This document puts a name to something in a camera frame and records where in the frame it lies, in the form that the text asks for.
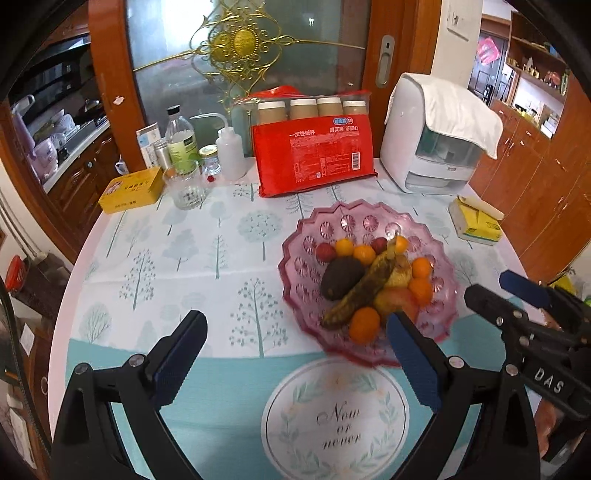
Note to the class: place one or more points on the gold door ornament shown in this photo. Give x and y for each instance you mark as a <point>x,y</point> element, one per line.
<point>242,41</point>

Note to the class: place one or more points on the red door decoration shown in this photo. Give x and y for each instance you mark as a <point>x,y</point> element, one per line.
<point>488,50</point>

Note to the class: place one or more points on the yellow green carton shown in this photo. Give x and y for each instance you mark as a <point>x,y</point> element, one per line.
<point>565,282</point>

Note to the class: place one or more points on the white tabletop appliance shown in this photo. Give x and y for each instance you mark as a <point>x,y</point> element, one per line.
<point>397,138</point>

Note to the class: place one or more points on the person's right hand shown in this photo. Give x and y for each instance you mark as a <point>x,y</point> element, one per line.
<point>549,420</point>

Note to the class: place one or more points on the red apple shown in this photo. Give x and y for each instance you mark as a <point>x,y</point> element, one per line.
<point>397,300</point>

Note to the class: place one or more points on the red lid container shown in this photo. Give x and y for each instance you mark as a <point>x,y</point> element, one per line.
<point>16,272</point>

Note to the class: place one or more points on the dark avocado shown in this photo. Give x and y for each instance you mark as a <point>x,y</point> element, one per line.
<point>341,279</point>

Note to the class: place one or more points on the white and blue box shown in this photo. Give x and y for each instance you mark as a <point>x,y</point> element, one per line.
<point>147,145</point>

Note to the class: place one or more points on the clear bottle green label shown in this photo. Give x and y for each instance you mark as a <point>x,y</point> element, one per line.
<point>179,143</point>

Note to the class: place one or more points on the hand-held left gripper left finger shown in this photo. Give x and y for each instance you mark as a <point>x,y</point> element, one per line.
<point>178,364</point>

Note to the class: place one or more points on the wooden wall cabinet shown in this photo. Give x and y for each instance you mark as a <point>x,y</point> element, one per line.
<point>531,184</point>

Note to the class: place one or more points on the small red fruit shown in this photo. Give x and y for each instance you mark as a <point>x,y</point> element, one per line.
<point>325,252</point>
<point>379,244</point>

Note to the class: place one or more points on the clear glass cup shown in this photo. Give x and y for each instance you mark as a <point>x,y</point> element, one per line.
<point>189,189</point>

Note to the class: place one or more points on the red paper cup package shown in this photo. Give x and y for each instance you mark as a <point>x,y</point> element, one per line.
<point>314,157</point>

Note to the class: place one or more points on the pink glass fruit bowl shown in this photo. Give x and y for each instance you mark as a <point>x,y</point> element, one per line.
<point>304,272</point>

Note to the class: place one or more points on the yellow cardboard box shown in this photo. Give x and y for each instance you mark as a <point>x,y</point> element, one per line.
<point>131,189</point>

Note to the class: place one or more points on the small orange tangerine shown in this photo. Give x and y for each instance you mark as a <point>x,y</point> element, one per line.
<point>344,248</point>
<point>401,243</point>

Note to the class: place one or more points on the overripe brown banana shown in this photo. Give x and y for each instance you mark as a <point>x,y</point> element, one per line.
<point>364,288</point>

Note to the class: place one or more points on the wooden kitchen cabinet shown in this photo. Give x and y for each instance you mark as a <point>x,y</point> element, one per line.
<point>78,180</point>

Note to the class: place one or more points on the small metal can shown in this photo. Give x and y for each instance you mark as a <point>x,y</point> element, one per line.
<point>161,154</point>

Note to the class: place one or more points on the small glass jar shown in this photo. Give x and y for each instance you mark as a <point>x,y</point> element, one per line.
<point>209,159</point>

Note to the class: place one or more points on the white wall switch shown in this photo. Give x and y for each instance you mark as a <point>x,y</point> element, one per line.
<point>458,18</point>

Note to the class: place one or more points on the white squeeze bottle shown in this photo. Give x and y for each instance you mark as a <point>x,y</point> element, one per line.
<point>231,157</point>

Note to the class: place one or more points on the white towel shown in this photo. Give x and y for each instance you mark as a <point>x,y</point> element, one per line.
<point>457,106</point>

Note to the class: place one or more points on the yellow tissue pack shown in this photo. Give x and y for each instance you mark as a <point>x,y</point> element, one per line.
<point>478,224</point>

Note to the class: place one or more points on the yellow pear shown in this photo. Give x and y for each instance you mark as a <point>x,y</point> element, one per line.
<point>400,276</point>

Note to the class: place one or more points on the frosted glass sliding door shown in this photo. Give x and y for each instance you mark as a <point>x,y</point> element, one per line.
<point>161,92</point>

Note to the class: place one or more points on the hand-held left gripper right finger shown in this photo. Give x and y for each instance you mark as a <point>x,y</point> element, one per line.
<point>413,364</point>

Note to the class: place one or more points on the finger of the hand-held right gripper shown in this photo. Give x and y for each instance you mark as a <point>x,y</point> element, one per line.
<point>489,302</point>
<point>524,286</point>

